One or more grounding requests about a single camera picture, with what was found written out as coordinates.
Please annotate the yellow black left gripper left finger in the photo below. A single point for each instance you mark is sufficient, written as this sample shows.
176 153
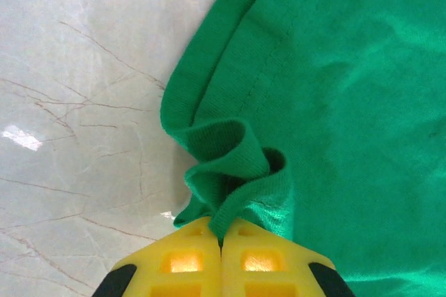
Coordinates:
174 262

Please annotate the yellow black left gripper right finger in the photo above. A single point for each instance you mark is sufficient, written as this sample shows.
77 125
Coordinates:
275 262

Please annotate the green t-shirt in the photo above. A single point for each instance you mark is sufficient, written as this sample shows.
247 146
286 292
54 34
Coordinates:
331 101

